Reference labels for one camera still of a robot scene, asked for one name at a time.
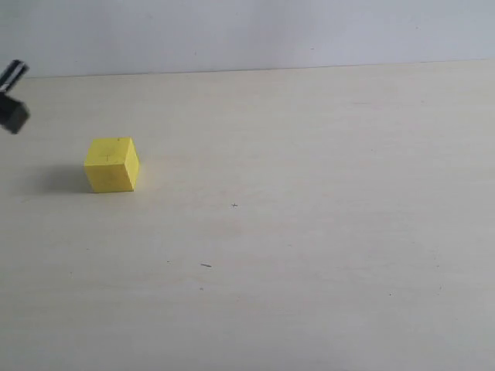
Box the yellow foam cube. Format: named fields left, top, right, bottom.
left=84, top=137, right=140, bottom=193

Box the black and white marker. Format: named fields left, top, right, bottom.
left=0, top=60, right=29, bottom=94

